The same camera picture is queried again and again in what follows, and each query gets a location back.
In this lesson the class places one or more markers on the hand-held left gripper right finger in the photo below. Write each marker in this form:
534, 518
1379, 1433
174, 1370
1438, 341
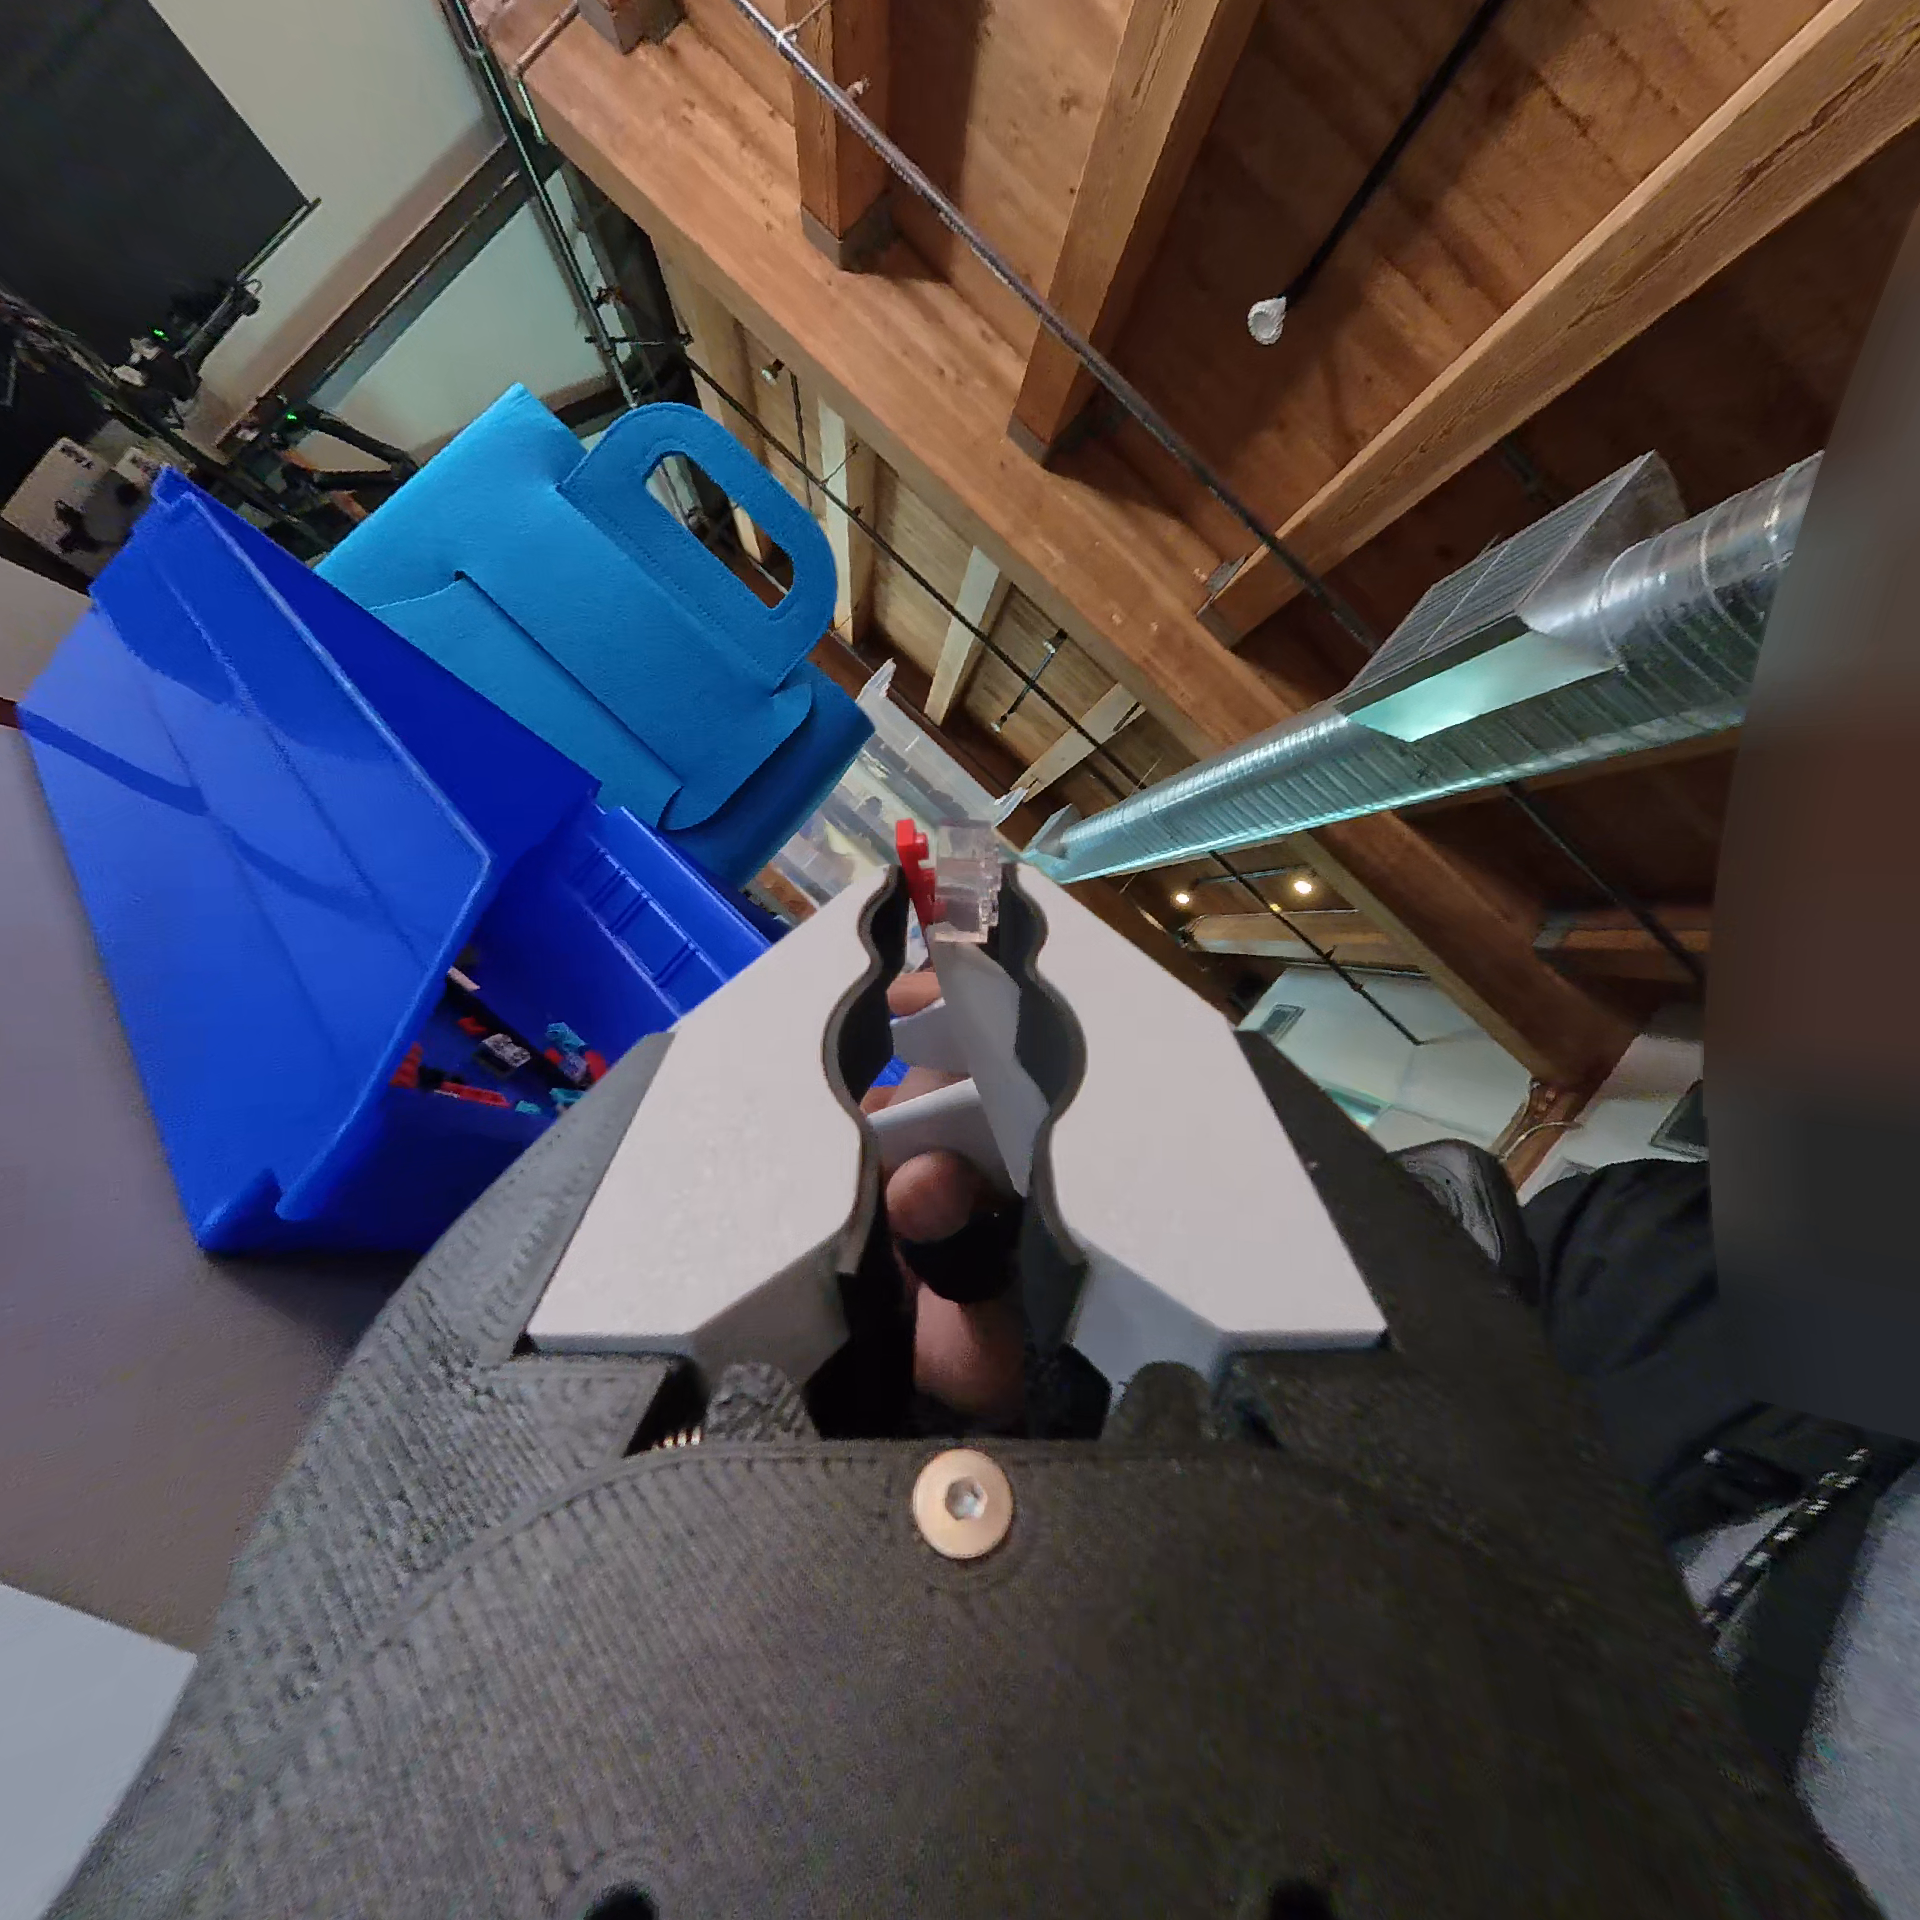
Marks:
1201, 1186

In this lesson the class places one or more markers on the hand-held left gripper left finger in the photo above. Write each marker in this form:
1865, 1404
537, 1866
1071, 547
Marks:
721, 1186

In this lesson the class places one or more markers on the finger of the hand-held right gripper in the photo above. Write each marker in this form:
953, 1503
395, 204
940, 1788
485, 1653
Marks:
998, 1051
926, 1039

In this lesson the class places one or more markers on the clear toy brick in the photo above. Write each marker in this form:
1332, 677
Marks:
968, 885

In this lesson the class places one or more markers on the red toy brick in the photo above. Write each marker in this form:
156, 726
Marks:
912, 870

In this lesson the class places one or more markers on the pile of toy bricks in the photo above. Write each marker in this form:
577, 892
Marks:
510, 1051

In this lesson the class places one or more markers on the blue plastic bin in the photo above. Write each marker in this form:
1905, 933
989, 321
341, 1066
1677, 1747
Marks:
662, 931
270, 841

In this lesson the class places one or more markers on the person's right hand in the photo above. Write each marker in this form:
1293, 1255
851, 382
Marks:
960, 1349

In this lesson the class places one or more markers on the clear plastic storage drawers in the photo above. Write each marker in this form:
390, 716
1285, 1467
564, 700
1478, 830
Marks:
840, 841

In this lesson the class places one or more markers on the blue felt bag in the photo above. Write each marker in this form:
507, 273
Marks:
569, 630

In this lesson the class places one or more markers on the white ceiling sensor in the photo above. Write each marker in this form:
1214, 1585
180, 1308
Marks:
1268, 321

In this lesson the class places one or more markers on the person's grey shirt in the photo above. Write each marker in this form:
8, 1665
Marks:
1876, 1724

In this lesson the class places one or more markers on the toy brick instruction booklet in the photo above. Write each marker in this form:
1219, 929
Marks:
76, 1770

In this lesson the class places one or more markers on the white equipment box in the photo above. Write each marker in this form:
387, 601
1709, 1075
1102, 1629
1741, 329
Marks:
76, 505

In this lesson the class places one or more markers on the dark partition curtain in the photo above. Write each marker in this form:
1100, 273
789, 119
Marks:
120, 149

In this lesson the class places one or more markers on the silver ventilation duct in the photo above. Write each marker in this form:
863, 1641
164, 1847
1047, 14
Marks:
1425, 722

